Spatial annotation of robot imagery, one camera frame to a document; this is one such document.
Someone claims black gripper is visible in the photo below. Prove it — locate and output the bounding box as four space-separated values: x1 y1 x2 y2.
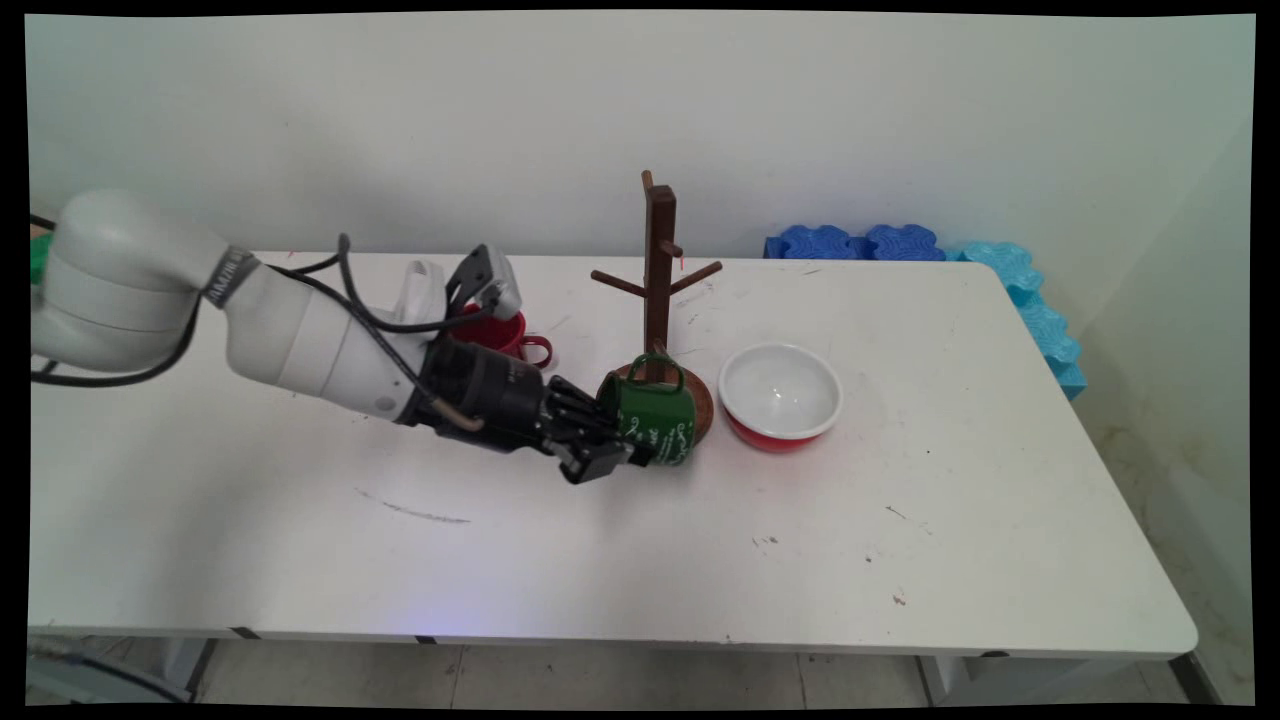
400 335 654 486

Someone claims green enamel mug white print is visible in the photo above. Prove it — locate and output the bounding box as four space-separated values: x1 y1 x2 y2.
597 353 698 467

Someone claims red enamel mug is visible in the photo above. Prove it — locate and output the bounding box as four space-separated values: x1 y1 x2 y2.
450 305 554 369

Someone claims dark wooden mug tree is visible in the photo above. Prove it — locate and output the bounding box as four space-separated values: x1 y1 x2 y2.
590 170 724 442

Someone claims red bowl white inside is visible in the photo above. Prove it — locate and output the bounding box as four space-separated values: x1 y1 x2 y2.
718 342 844 454

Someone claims dark blue foam mat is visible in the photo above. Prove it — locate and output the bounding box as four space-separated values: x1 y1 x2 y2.
764 224 947 262

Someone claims light blue foam mat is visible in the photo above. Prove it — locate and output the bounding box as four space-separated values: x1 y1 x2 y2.
945 241 1088 401

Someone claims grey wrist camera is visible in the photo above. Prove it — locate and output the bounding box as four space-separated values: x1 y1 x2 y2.
445 243 525 322

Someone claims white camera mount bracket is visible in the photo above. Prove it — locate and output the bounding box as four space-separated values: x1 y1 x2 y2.
400 260 449 327

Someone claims black camera cable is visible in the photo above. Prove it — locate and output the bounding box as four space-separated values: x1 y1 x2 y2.
265 234 491 434

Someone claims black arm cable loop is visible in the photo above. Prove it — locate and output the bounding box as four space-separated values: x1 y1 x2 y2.
30 295 203 389

